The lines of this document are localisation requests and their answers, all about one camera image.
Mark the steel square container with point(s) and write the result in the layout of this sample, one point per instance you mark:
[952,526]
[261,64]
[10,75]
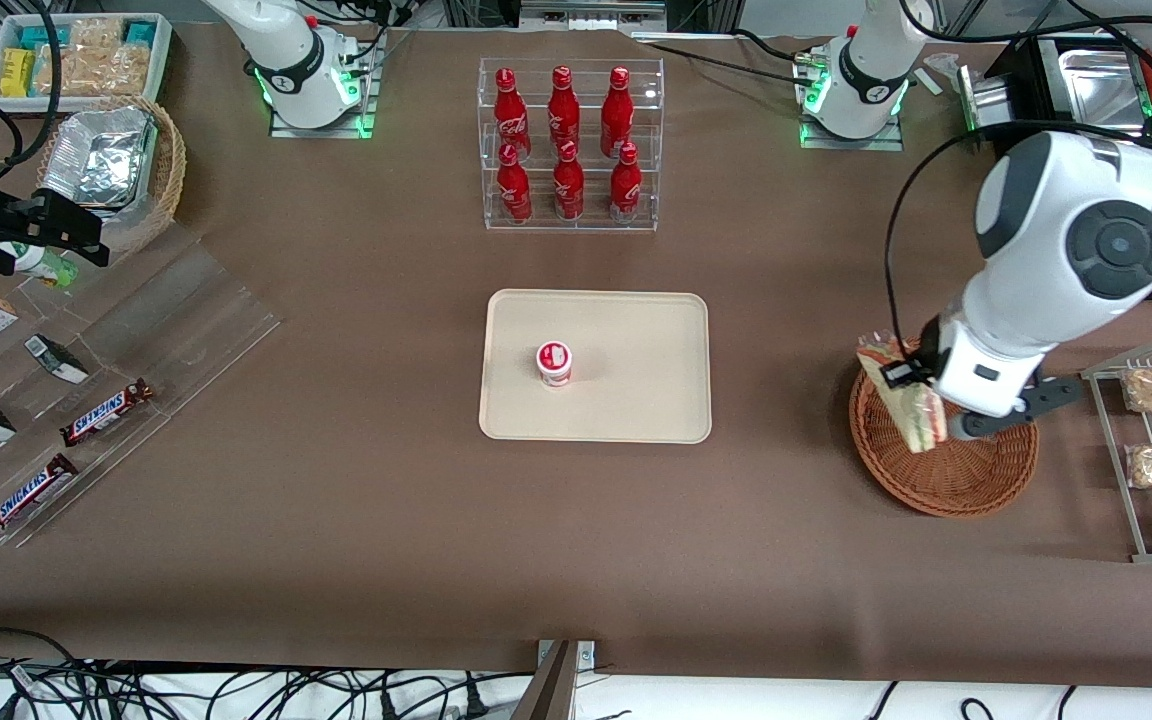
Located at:
[984,100]

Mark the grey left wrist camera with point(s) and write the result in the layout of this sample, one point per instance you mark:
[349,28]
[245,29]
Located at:
[1046,398]

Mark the teal snack packet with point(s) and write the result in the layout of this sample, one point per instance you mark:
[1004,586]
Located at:
[140,32]
[41,38]

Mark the aluminium frame profile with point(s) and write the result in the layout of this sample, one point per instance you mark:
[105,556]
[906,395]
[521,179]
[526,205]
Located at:
[591,10]

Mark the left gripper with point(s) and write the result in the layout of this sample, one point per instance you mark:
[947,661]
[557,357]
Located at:
[929,346]

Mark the clear acrylic stepped display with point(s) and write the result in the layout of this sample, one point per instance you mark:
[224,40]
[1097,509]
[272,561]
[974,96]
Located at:
[186,320]

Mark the tall tan wicker basket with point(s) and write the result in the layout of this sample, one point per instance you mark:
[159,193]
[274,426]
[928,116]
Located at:
[168,170]

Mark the Snickers chocolate bar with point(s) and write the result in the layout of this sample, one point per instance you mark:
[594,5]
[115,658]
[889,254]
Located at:
[106,413]
[28,497]

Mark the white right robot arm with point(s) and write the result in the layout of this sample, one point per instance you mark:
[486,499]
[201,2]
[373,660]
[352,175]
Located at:
[286,60]

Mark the clear acrylic bottle rack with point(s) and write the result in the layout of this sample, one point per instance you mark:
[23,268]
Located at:
[586,215]

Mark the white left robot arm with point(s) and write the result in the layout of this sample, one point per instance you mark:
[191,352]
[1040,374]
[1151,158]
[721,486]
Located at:
[1056,260]

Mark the yellow snack packet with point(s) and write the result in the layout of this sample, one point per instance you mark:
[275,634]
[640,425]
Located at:
[18,72]

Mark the white plastic snack bin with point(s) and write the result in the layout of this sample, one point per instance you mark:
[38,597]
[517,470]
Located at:
[161,60]

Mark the grey aluminium bracket bar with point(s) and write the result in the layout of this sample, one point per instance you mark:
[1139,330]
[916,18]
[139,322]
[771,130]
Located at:
[556,690]

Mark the aluminium foil container stack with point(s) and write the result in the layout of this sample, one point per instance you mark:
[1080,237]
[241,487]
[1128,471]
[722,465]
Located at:
[96,160]

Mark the round brown wicker basket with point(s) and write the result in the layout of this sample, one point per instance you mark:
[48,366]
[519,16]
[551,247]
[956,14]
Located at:
[976,480]

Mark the beige rectangular serving tray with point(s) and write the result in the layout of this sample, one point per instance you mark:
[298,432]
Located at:
[626,400]

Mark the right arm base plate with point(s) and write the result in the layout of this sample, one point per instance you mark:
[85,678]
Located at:
[361,120]

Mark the green and white bottle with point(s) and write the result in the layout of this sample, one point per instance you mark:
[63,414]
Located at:
[46,266]

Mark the brown table cover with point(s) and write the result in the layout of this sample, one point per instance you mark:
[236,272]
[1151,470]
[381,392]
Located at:
[336,560]

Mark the large steel pan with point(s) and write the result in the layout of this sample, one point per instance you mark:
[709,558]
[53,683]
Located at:
[1096,85]

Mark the triangular sandwich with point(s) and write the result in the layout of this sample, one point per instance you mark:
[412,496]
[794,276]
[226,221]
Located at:
[901,410]

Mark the red and white yogurt cup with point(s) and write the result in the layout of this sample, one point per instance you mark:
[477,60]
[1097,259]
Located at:
[554,364]

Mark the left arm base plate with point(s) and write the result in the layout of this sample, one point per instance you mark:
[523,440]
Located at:
[891,135]

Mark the red cola bottle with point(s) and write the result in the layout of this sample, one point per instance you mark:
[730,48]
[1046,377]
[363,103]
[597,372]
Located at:
[563,110]
[617,112]
[513,190]
[625,190]
[568,188]
[511,115]

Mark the clear rice cracker bag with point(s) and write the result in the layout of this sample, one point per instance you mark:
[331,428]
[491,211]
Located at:
[96,72]
[96,33]

